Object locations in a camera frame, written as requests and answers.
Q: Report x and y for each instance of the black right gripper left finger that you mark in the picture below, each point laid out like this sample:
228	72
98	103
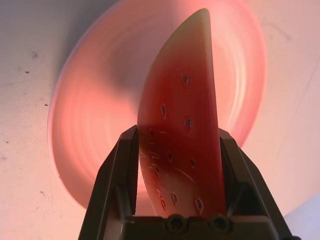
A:
110	180

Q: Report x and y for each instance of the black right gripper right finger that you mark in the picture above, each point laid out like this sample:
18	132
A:
245	185

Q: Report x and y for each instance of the red watermelon slice toy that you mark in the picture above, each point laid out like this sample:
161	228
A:
182	105

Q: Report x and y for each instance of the pink plastic plate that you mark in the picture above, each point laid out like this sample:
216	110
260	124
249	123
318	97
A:
100	112

